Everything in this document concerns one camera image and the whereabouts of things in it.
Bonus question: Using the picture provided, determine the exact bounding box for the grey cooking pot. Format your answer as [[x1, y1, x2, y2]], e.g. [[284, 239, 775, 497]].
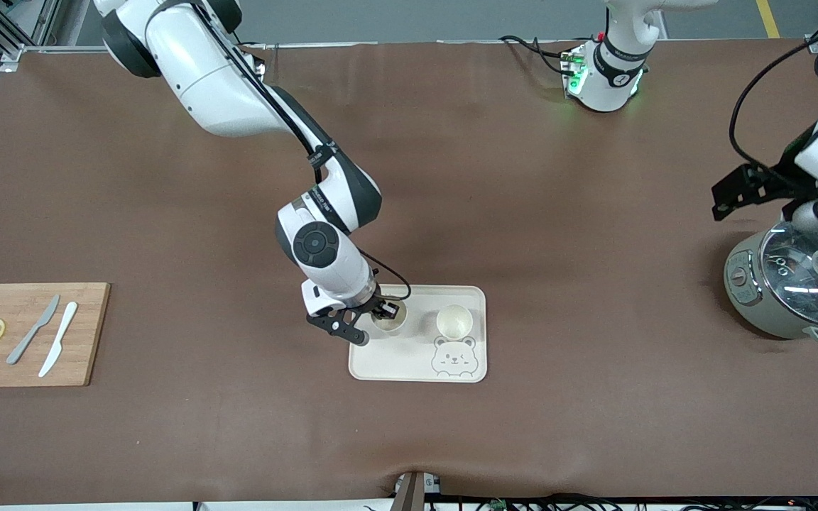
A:
[[724, 226, 818, 348]]

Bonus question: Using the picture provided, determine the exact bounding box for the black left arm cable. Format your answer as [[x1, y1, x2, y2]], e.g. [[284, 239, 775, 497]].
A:
[[728, 21, 818, 180]]

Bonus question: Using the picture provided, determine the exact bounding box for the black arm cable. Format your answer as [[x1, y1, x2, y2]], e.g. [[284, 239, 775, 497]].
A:
[[192, 0, 412, 300], [728, 21, 818, 180]]

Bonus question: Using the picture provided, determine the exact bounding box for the white plastic knife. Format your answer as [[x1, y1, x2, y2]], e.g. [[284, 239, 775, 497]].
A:
[[38, 302, 79, 378]]

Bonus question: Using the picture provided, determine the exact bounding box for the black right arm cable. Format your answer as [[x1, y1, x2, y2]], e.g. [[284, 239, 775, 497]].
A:
[[192, 0, 412, 300]]

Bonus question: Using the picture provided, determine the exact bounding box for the grey plastic knife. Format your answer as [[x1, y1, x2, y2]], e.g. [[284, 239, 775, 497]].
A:
[[6, 295, 61, 366]]

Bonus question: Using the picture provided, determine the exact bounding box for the white plastic cup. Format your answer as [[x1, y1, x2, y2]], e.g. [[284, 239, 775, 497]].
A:
[[370, 302, 409, 336], [436, 304, 474, 340]]

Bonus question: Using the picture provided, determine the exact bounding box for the brown metal bracket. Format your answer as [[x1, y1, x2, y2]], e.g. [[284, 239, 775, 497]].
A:
[[391, 471, 442, 511]]

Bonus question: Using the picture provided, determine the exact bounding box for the wooden cutting board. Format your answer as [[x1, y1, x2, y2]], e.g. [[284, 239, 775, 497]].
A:
[[0, 282, 111, 388]]

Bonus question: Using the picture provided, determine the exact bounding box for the black base cable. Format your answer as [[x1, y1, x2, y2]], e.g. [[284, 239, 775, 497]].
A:
[[499, 34, 574, 76]]

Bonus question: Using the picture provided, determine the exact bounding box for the beige bear print tray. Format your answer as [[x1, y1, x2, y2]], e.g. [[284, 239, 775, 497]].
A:
[[348, 285, 488, 384]]

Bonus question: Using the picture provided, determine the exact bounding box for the glass pot lid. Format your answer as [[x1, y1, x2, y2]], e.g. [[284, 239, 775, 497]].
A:
[[760, 219, 818, 329]]

